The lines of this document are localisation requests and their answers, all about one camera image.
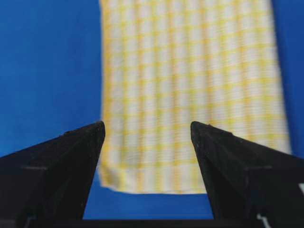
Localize yellow checkered towel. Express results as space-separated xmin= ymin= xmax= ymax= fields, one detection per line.
xmin=98 ymin=0 xmax=291 ymax=194

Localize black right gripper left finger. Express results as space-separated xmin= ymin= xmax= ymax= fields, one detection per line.
xmin=0 ymin=121 xmax=105 ymax=228

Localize blue table mat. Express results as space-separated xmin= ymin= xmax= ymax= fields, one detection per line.
xmin=0 ymin=0 xmax=304 ymax=219

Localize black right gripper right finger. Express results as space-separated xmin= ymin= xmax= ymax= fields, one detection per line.
xmin=190 ymin=121 xmax=304 ymax=228

